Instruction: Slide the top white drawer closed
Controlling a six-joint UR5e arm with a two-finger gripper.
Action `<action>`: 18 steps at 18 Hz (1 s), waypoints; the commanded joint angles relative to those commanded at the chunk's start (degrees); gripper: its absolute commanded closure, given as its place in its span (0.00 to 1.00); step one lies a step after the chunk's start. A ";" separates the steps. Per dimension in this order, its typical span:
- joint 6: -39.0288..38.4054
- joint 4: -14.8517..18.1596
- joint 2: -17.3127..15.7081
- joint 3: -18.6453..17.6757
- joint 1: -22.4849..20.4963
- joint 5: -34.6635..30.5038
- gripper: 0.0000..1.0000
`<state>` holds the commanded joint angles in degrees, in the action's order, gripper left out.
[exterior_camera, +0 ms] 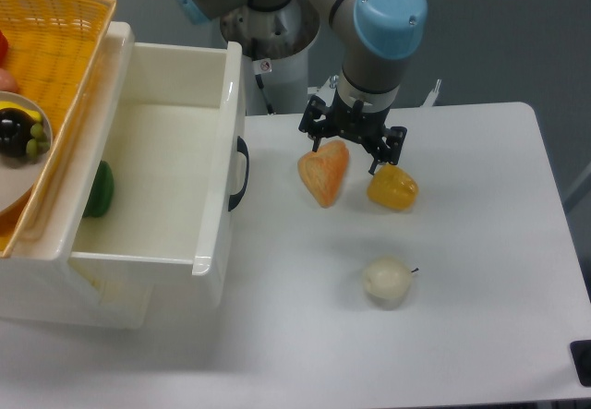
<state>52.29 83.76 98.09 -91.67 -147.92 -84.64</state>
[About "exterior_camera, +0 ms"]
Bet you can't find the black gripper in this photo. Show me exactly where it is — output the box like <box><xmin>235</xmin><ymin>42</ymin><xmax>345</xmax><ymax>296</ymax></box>
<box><xmin>298</xmin><ymin>91</ymin><xmax>407</xmax><ymax>174</ymax></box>

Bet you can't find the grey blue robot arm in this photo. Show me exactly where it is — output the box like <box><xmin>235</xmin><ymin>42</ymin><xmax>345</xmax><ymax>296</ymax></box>
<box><xmin>177</xmin><ymin>0</ymin><xmax>428</xmax><ymax>165</ymax></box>

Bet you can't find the white drawer cabinet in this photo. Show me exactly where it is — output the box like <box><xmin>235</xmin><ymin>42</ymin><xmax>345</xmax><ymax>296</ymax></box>
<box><xmin>1</xmin><ymin>22</ymin><xmax>152</xmax><ymax>329</ymax></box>

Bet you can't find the orange toy bread slice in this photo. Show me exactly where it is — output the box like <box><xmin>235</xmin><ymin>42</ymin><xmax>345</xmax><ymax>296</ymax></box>
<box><xmin>297</xmin><ymin>140</ymin><xmax>350</xmax><ymax>208</ymax></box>

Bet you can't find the yellow toy bell pepper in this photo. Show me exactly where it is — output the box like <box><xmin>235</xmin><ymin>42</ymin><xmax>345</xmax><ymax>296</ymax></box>
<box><xmin>367</xmin><ymin>164</ymin><xmax>419</xmax><ymax>211</ymax></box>

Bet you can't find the white toy pear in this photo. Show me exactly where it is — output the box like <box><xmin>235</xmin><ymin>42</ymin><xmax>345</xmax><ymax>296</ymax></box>
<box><xmin>361</xmin><ymin>256</ymin><xmax>419</xmax><ymax>309</ymax></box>

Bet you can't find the green toy pepper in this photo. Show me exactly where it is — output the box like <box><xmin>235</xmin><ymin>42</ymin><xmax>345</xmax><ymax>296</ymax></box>
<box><xmin>82</xmin><ymin>161</ymin><xmax>115</xmax><ymax>218</ymax></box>

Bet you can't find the yellow woven basket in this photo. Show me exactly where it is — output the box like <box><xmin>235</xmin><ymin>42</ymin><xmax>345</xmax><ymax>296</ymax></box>
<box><xmin>1</xmin><ymin>0</ymin><xmax>116</xmax><ymax>259</ymax></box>

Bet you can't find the black corner object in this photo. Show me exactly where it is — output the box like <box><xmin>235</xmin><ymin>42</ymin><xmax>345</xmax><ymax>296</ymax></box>
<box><xmin>570</xmin><ymin>340</ymin><xmax>591</xmax><ymax>388</ymax></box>

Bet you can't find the white plate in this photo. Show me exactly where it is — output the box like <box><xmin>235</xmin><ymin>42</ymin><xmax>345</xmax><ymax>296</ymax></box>
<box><xmin>1</xmin><ymin>91</ymin><xmax>54</xmax><ymax>214</ymax></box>

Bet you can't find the dark purple toy mangosteen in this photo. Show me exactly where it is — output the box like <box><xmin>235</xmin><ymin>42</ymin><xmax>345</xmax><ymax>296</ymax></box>
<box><xmin>1</xmin><ymin>107</ymin><xmax>51</xmax><ymax>160</ymax></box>

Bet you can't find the pink toy peach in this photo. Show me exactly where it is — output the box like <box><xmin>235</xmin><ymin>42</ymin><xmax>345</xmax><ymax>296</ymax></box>
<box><xmin>0</xmin><ymin>68</ymin><xmax>18</xmax><ymax>93</ymax></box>

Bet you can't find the yellow toy banana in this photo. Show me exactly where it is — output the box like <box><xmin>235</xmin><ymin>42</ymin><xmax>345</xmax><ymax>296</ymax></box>
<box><xmin>0</xmin><ymin>101</ymin><xmax>43</xmax><ymax>123</ymax></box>

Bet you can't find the red toy fruit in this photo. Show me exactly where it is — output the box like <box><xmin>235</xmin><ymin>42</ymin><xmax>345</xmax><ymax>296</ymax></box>
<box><xmin>0</xmin><ymin>31</ymin><xmax>9</xmax><ymax>64</ymax></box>

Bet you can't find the white metal bracket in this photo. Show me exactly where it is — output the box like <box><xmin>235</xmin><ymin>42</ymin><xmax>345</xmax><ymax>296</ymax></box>
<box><xmin>421</xmin><ymin>78</ymin><xmax>442</xmax><ymax>108</ymax></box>

